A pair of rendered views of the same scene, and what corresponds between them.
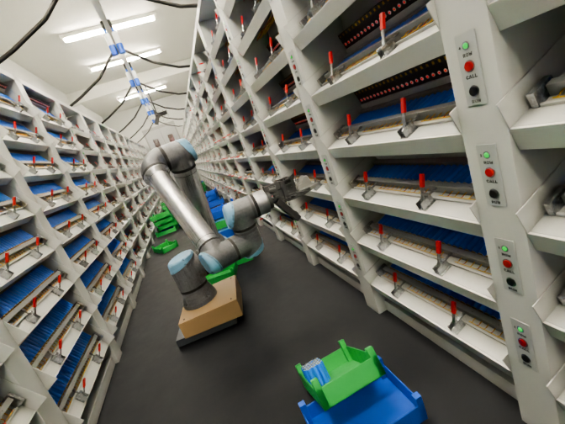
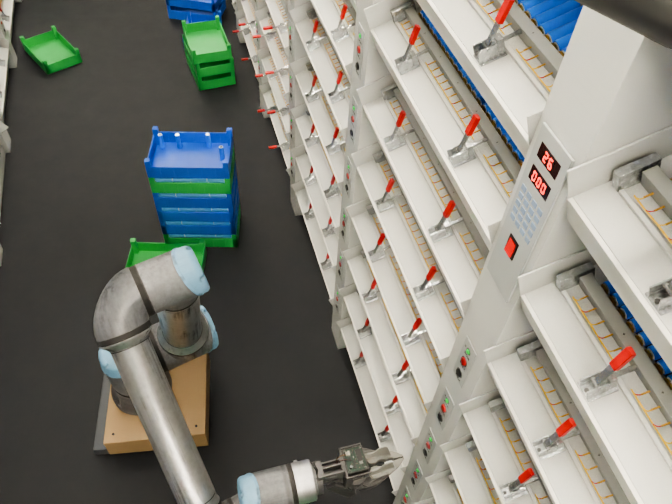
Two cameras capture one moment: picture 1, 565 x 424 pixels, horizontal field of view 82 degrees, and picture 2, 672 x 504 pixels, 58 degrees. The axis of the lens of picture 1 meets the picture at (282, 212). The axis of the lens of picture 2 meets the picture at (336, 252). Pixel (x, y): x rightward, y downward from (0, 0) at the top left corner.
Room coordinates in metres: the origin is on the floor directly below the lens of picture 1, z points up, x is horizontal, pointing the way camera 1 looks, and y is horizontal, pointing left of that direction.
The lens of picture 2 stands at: (0.72, 0.07, 2.01)
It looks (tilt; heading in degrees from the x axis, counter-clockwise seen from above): 51 degrees down; 355
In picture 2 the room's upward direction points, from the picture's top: 4 degrees clockwise
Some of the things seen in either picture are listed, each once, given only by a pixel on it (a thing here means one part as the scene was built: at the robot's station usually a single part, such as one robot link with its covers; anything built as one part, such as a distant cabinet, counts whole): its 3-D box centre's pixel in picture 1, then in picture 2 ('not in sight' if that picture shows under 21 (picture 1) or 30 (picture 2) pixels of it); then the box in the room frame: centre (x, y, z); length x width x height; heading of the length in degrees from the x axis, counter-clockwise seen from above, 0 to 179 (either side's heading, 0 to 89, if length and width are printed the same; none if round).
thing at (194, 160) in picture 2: (215, 211); (190, 152); (2.48, 0.49, 0.44); 0.30 x 0.20 x 0.08; 90
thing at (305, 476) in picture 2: (261, 202); (304, 479); (1.19, 0.06, 0.64); 0.10 x 0.05 x 0.09; 14
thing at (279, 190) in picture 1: (281, 192); (340, 470); (1.20, -0.02, 0.64); 0.12 x 0.08 x 0.09; 104
